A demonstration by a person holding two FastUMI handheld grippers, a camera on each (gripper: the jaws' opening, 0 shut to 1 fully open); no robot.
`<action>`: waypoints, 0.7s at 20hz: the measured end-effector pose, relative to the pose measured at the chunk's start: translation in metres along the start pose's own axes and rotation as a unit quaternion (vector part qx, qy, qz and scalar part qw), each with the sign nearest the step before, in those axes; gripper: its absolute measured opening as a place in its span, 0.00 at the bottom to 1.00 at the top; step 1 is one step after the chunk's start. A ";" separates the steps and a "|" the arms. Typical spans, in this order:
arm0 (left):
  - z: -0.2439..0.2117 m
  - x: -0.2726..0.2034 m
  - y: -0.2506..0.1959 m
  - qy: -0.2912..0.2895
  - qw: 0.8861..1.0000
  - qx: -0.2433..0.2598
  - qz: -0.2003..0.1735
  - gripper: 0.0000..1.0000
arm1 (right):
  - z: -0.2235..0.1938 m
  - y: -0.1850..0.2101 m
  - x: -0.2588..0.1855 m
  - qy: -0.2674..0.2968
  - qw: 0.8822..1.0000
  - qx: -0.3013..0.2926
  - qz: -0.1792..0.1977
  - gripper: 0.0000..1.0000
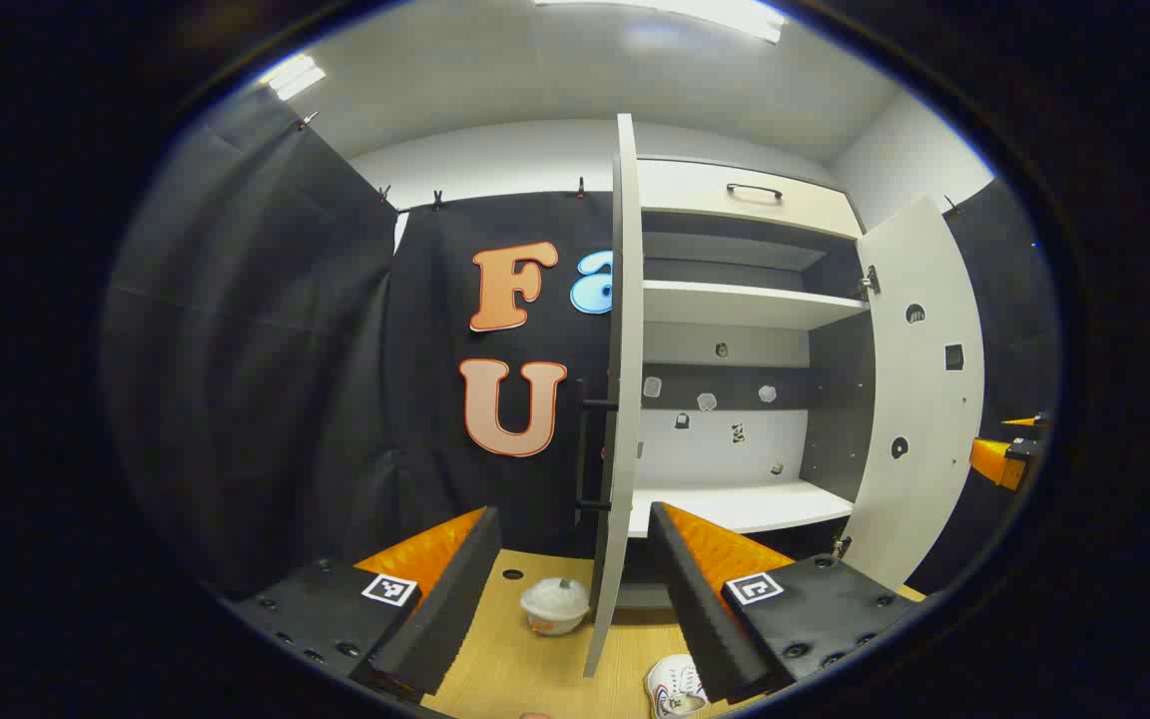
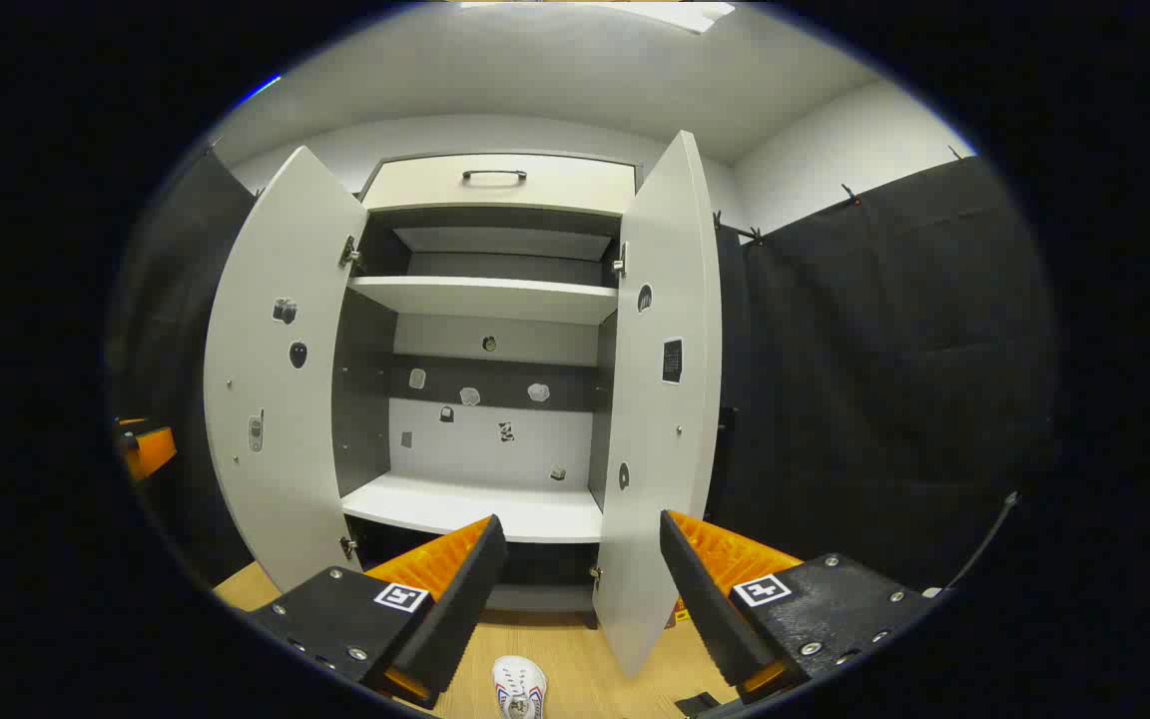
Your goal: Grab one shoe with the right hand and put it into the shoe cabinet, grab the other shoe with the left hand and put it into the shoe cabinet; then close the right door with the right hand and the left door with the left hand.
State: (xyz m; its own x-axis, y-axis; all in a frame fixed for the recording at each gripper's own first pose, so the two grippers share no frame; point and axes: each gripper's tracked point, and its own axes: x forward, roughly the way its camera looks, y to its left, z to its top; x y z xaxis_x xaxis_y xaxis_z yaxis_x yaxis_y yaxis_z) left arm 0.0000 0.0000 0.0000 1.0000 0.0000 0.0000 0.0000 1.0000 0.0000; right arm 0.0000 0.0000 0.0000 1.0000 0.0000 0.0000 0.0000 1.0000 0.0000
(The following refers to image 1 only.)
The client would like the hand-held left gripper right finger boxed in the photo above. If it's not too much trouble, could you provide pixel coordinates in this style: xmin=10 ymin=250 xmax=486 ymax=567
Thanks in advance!
xmin=647 ymin=501 xmax=925 ymax=705

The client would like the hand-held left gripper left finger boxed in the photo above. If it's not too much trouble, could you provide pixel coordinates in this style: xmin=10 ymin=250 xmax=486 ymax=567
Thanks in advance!
xmin=226 ymin=506 xmax=503 ymax=700

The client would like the white canvas shoe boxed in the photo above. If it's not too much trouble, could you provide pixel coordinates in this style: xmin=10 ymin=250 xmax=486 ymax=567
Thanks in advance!
xmin=645 ymin=654 xmax=711 ymax=718

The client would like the white cabinet door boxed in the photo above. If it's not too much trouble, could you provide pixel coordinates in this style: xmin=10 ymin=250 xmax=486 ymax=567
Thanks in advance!
xmin=575 ymin=113 xmax=646 ymax=680
xmin=840 ymin=195 xmax=985 ymax=590

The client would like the white and grey shoe cabinet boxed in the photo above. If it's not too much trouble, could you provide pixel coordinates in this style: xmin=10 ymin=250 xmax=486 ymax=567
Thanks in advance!
xmin=625 ymin=158 xmax=875 ymax=610

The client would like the white cabinet drawer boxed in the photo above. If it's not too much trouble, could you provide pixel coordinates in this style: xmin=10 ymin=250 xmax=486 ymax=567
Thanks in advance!
xmin=638 ymin=160 xmax=863 ymax=239

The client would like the white plush toy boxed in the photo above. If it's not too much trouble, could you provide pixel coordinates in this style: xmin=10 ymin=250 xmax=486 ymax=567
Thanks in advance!
xmin=520 ymin=577 xmax=591 ymax=637

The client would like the black backdrop cloth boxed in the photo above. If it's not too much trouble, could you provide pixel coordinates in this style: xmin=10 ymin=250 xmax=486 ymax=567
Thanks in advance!
xmin=101 ymin=85 xmax=1060 ymax=600

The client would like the square ceiling light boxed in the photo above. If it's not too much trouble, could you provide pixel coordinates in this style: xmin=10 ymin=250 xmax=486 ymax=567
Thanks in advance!
xmin=261 ymin=55 xmax=326 ymax=101

